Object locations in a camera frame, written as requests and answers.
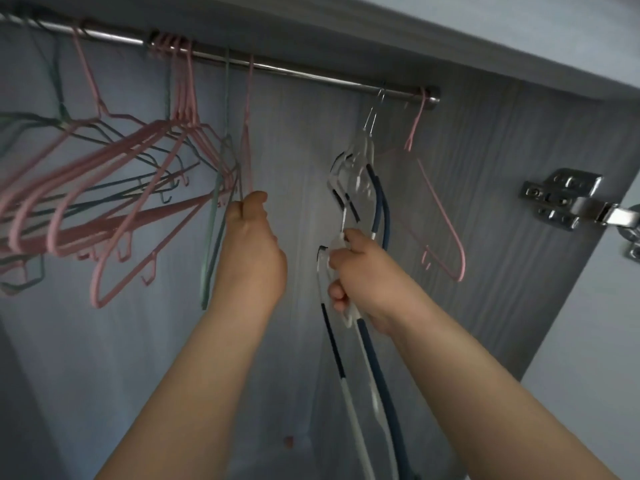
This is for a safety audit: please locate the clear hanger with navy grips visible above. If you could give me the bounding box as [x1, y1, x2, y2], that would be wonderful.
[350, 88, 417, 480]
[316, 88, 387, 480]

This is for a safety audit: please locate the person's left forearm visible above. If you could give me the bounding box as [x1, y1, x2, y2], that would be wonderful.
[94, 295, 282, 480]

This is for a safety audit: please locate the person's right hand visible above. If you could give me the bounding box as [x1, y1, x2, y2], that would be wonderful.
[327, 229, 429, 338]

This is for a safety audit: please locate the grey wood grain wardrobe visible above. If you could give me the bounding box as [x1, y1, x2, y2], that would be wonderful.
[0, 0, 640, 480]

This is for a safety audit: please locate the metal cabinet hinge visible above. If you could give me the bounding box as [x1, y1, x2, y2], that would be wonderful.
[522, 168, 640, 261]

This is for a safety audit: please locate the metal closet rod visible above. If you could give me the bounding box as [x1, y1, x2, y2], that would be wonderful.
[0, 11, 442, 105]

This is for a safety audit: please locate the pink wire clothes hanger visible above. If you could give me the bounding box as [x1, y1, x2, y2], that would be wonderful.
[374, 88, 467, 284]
[239, 54, 257, 201]

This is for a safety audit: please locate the bunch of pink hangers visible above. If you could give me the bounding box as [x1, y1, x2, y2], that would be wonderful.
[0, 24, 242, 310]

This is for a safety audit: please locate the dark green wire hanger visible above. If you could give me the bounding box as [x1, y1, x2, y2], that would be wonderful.
[0, 40, 221, 298]
[0, 25, 202, 205]

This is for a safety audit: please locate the person's left hand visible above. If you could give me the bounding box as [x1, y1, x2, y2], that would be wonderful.
[210, 191, 289, 316]

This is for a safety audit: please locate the person's right forearm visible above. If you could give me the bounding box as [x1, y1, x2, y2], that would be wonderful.
[382, 307, 622, 480]

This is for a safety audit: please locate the light green wire hanger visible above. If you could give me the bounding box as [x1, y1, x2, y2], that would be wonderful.
[199, 47, 242, 312]

